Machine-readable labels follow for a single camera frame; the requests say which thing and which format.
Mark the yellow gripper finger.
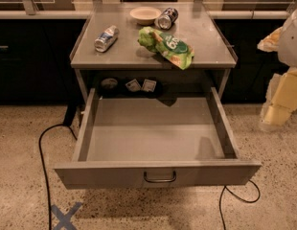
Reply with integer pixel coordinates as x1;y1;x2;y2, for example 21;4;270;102
260;68;297;131
257;27;282;53

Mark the green rice chip bag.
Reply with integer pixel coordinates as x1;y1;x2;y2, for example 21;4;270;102
138;27;194;70

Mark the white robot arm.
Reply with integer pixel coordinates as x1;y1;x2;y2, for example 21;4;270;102
258;9;297;131

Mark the open grey top drawer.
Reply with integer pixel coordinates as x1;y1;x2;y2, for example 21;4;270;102
55;90;261;189

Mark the dark soda can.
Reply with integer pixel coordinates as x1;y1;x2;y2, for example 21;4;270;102
156;8;178;30

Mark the white tag right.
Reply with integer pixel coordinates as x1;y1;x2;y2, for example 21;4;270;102
142;80;156;92

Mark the white tag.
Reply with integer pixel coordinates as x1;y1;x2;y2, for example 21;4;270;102
142;80;156;92
126;79;141;92

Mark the beige ceramic bowl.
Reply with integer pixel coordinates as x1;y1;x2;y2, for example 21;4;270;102
129;7;161;26

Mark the white tag left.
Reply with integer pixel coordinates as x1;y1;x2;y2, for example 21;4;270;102
126;79;141;92

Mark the grey metal cabinet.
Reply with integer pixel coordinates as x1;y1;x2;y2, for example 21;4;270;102
71;3;237;98

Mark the round dark object in cabinet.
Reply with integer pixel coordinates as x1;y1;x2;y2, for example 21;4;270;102
101;78;118;91

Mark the blue white soda can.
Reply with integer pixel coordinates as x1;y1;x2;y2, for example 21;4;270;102
94;25;119;53

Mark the blue tape cross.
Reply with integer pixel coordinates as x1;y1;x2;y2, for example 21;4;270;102
51;202;82;230

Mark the black cable on right floor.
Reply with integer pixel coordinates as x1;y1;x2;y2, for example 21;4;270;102
218;179;262;230

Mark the black cable on floor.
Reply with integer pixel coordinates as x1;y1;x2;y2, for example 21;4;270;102
37;103;79;230
218;179;262;230

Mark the black drawer handle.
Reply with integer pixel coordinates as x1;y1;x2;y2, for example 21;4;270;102
143;172;177;184

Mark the black cable on left floor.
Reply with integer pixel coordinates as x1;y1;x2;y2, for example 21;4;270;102
37;103;79;230

